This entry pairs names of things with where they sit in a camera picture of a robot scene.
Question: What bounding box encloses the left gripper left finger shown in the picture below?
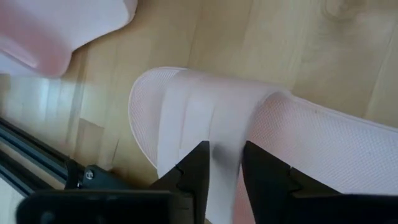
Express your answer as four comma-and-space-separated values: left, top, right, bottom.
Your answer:
150, 140, 211, 224

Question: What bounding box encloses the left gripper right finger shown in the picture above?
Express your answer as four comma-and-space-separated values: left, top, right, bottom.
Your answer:
241, 140, 341, 224

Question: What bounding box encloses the pink slide sandal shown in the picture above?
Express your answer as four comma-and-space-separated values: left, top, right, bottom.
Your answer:
0, 0, 139, 78
127, 66, 398, 224

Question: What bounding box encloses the black aluminium frame rail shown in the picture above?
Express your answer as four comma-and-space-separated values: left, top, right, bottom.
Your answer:
0, 116, 131, 195

